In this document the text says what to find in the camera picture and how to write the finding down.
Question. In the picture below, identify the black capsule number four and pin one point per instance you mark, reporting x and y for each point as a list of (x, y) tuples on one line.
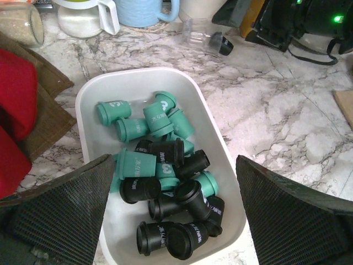
[(190, 197)]

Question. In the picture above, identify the red cloth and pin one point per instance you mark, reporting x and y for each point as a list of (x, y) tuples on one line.
[(19, 86)]

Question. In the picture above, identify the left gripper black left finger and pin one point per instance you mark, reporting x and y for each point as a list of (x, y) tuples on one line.
[(58, 221)]

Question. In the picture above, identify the green capsule number three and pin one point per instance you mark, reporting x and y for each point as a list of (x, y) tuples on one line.
[(182, 126)]

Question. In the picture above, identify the white thermos jug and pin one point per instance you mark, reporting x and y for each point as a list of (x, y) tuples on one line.
[(199, 9)]

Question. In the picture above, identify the green coffee capsule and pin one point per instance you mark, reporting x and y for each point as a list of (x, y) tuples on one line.
[(157, 120), (167, 100), (130, 164), (130, 129), (208, 183), (110, 112), (166, 176)]

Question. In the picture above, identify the brown cardboard sheet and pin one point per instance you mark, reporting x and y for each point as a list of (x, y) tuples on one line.
[(344, 100)]

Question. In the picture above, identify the blue mug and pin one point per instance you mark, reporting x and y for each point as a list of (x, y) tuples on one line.
[(141, 14)]

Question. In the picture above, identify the green lid cup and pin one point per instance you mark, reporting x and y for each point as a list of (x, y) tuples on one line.
[(85, 19)]

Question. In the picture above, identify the black coffee capsule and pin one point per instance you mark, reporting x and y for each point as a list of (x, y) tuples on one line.
[(183, 239), (152, 236), (143, 146), (164, 207), (214, 222), (169, 152), (133, 190), (194, 164), (224, 47)]

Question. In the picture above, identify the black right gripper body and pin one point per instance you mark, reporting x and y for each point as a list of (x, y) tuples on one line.
[(280, 22)]

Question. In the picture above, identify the glass jar of grains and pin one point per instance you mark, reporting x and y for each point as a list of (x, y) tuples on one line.
[(22, 23)]

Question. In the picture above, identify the brown folded cloth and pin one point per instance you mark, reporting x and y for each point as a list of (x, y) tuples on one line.
[(52, 121)]

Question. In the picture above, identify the clear plastic cup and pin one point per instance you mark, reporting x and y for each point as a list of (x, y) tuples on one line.
[(202, 34)]

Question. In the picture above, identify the white storage basket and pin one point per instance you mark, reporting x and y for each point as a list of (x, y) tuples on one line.
[(138, 87)]

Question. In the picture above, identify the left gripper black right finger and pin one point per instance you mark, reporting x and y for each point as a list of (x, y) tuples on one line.
[(291, 223)]

